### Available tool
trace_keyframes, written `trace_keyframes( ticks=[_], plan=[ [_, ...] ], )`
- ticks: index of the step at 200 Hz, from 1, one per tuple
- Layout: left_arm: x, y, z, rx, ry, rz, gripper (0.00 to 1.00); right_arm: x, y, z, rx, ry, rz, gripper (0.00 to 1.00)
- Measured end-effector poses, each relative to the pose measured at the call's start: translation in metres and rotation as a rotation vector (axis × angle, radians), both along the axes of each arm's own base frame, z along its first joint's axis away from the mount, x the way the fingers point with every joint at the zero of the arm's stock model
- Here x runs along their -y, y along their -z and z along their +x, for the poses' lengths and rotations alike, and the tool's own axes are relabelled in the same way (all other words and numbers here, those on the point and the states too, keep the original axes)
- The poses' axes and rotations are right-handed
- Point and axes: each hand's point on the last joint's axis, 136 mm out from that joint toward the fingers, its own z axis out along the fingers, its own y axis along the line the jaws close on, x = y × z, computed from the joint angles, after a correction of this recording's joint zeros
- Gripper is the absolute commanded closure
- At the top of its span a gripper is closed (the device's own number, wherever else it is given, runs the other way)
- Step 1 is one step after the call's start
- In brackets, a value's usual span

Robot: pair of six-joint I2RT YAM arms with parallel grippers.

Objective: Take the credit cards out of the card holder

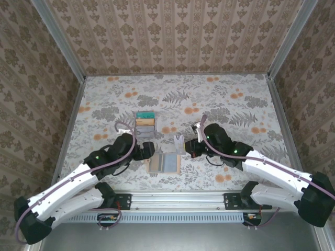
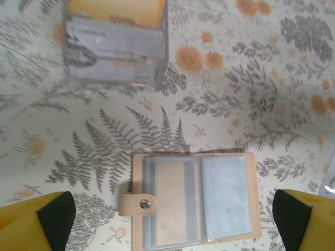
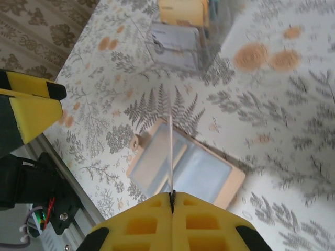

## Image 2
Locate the beige card with dark stripe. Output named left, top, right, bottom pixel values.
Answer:
left=152, top=161, right=203, bottom=246

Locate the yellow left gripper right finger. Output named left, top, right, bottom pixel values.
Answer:
left=272, top=188, right=335, bottom=251

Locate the grey bank card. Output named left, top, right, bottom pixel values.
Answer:
left=66, top=53, right=159, bottom=88
left=65, top=18, right=163, bottom=59

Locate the orange card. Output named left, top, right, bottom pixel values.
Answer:
left=68, top=0, right=166, bottom=29

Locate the white card with black print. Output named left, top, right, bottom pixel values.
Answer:
left=317, top=150, right=335, bottom=197

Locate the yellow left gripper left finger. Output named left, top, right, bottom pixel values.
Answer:
left=0, top=190, right=76, bottom=251

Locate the teal card with dark stripe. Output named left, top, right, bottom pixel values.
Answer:
left=148, top=158, right=155, bottom=189

